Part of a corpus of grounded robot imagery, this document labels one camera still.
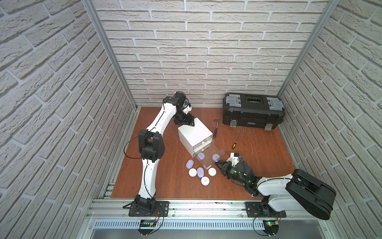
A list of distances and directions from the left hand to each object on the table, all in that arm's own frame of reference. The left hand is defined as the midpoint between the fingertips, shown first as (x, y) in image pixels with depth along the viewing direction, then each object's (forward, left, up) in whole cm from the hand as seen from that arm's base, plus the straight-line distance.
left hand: (191, 122), depth 92 cm
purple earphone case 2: (-27, -6, -13) cm, 31 cm away
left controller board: (-51, +22, -18) cm, 58 cm away
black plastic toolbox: (+7, -40, +4) cm, 41 cm away
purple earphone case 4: (-18, -15, -12) cm, 27 cm away
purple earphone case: (-22, +1, -12) cm, 26 cm away
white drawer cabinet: (-11, -3, -1) cm, 12 cm away
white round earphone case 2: (-27, -13, -13) cm, 33 cm away
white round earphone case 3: (-32, -8, -12) cm, 36 cm away
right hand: (-24, -14, -8) cm, 29 cm away
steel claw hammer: (+4, -18, -14) cm, 24 cm away
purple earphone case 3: (-17, -6, -13) cm, 22 cm away
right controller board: (-54, -40, -14) cm, 68 cm away
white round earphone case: (-28, -1, -12) cm, 30 cm away
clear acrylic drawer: (-16, -11, -13) cm, 24 cm away
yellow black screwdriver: (-9, -29, -13) cm, 33 cm away
